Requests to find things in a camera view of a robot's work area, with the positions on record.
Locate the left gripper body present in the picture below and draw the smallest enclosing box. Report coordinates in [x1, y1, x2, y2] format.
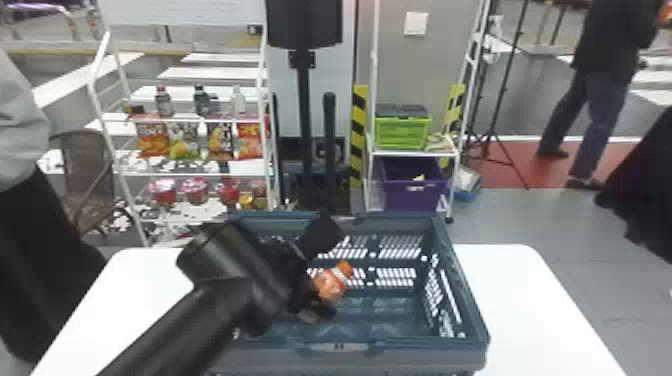
[286, 256, 318, 318]

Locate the orange bottle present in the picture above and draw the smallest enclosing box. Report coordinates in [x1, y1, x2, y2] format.
[309, 260, 355, 309]

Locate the red noodle cup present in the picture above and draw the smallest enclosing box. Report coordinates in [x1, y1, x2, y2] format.
[149, 178, 178, 207]
[216, 177, 243, 207]
[180, 177, 210, 206]

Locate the blue basket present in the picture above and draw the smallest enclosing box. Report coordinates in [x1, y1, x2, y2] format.
[207, 209, 492, 376]

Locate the purple crate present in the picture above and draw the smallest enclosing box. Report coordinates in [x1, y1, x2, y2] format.
[378, 156, 450, 212]

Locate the red snack packet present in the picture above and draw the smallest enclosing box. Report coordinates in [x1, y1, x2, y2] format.
[237, 121, 267, 160]

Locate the black snack packet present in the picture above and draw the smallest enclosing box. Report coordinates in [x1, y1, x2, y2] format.
[207, 121, 235, 161]

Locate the green crate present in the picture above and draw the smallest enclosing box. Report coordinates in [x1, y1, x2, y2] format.
[373, 103, 433, 152]

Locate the green snack packet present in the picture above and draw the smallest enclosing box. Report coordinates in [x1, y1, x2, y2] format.
[168, 121, 202, 161]

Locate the white bottle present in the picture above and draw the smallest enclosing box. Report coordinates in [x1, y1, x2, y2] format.
[229, 84, 247, 117]

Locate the dark green bottle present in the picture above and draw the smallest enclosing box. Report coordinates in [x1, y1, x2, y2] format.
[192, 83, 212, 118]

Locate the orange snack packet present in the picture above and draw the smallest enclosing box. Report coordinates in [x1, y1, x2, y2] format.
[135, 116, 170, 158]

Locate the white shelf trolley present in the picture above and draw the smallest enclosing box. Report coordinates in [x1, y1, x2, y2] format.
[363, 0, 468, 224]

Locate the person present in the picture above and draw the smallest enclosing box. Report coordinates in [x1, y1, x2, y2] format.
[536, 0, 665, 191]
[0, 49, 109, 363]

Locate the black tripod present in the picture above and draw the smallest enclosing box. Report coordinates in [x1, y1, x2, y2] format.
[464, 0, 531, 190]

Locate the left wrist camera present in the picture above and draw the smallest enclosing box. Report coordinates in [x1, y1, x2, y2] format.
[296, 212, 346, 260]

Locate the striped post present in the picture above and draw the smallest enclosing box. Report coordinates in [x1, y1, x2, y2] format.
[443, 83, 467, 139]
[350, 83, 370, 182]

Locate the white wire rack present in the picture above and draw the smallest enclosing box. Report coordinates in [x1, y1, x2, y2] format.
[86, 23, 282, 248]

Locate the white wall plate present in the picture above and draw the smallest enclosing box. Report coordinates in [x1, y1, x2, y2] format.
[403, 11, 430, 37]

